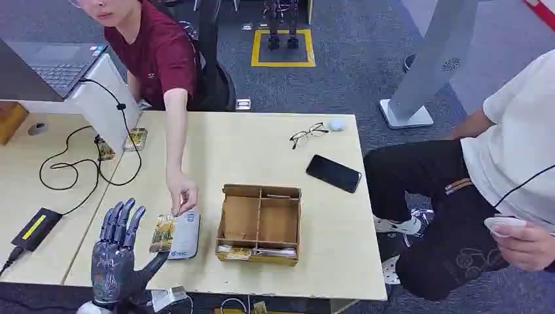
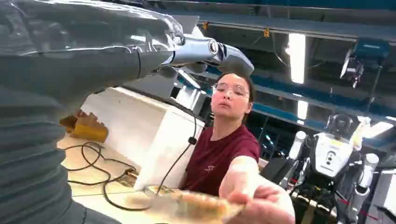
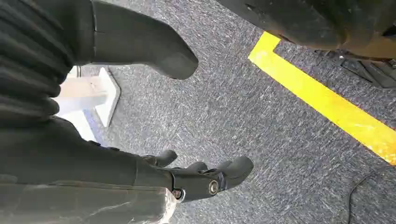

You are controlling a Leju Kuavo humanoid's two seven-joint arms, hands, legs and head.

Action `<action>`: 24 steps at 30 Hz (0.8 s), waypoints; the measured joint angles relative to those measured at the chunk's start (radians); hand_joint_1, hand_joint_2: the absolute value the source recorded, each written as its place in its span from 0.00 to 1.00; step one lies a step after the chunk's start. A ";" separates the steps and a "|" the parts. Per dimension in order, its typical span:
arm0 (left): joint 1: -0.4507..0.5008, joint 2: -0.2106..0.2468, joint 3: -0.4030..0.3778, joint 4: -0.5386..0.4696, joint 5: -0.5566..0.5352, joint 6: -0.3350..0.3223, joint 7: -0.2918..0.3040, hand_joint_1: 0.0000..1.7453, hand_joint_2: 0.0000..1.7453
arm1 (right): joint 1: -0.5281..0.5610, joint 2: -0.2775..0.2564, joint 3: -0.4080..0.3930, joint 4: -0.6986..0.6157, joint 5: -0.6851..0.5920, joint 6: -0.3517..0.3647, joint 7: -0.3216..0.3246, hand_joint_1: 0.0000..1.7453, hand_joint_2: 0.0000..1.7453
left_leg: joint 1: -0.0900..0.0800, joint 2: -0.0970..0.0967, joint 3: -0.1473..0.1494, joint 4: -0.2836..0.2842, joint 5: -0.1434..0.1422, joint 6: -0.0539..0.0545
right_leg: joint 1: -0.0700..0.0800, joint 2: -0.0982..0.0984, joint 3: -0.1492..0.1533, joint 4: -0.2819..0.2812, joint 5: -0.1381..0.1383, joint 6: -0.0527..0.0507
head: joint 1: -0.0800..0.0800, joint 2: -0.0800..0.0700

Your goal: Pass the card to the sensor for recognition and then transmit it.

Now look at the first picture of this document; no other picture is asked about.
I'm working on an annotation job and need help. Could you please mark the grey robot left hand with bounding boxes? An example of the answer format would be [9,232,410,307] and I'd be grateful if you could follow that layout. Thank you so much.
[90,198,170,310]

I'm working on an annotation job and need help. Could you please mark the person's hand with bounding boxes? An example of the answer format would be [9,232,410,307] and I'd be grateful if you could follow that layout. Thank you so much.
[490,222,555,273]
[166,170,200,218]

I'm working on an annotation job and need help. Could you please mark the white handheld controller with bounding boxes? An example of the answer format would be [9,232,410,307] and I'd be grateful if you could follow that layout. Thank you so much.
[484,215,528,239]

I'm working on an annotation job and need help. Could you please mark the golden hotel card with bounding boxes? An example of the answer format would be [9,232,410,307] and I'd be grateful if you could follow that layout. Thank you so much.
[149,214,177,254]

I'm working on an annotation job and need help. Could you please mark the person beside the desk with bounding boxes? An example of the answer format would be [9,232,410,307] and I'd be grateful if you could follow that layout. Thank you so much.
[363,48,555,302]

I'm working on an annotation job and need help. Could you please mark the black power adapter yellow label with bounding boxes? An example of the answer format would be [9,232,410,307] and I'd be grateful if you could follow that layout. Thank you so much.
[10,207,63,253]

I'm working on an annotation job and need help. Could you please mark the wooden card box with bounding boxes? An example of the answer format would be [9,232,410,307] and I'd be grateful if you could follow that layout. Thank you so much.
[215,183,302,267]

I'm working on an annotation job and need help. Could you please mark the cards in wooden box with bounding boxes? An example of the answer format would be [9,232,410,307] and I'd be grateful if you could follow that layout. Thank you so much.
[217,245,298,261]

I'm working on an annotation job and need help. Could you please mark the white laptop stand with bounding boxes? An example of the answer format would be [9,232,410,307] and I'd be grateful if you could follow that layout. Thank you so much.
[19,54,143,153]

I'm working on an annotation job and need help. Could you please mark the black office chair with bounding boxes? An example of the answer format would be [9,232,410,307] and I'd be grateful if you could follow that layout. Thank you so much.
[164,0,238,113]

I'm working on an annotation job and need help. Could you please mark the person across the desk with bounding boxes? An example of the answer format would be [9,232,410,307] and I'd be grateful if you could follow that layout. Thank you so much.
[67,0,205,112]

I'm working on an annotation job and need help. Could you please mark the black-framed glasses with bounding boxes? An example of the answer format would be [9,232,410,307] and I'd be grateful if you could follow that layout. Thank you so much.
[289,122,330,150]

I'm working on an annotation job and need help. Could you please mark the black smartphone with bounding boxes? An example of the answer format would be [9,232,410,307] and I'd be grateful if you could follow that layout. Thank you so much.
[305,154,363,194]

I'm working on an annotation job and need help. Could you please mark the wooden block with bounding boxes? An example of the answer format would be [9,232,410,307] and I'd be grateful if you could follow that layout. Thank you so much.
[0,101,29,147]

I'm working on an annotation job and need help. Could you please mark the grey laptop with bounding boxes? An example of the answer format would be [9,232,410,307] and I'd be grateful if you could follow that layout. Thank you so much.
[0,38,109,103]

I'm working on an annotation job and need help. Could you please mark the black robot legs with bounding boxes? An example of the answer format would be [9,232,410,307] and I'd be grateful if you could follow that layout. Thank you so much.
[262,0,301,50]

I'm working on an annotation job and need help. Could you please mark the white kiosk stand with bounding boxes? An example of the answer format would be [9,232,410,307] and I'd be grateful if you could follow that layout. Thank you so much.
[378,0,479,130]

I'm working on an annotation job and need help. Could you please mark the red banner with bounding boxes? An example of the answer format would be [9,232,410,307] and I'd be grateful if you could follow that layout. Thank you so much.
[523,0,555,32]

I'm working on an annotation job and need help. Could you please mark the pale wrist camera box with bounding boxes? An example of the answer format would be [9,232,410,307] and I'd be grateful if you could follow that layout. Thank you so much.
[150,285,188,313]

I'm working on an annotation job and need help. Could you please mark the thin black controller cable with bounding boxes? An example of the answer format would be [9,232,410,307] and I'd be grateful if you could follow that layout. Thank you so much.
[493,164,555,209]

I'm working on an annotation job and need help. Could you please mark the black power cable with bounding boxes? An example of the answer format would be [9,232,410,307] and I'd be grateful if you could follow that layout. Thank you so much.
[38,78,143,218]

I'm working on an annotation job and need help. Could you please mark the white cable under desk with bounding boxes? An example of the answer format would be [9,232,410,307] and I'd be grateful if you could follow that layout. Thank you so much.
[219,296,249,314]

